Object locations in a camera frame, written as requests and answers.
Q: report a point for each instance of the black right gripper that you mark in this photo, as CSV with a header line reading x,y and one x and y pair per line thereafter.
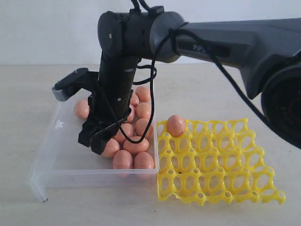
x,y
104,120

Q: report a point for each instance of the brown egg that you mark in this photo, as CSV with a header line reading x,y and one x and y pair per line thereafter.
x,y
122,160
143,110
128,130
143,161
111,148
140,127
131,116
176,125
136,148
81,109
134,101

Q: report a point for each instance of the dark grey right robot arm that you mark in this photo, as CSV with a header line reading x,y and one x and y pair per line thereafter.
x,y
260,58

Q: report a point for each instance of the brown egg back right corner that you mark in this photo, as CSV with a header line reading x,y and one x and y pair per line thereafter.
x,y
143,94

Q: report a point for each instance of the clear plastic box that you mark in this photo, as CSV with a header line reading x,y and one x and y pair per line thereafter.
x,y
63,162

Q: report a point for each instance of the yellow plastic egg tray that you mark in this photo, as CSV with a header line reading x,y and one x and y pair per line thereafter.
x,y
214,161

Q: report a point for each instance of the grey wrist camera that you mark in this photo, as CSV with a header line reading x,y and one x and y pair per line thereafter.
x,y
80,78

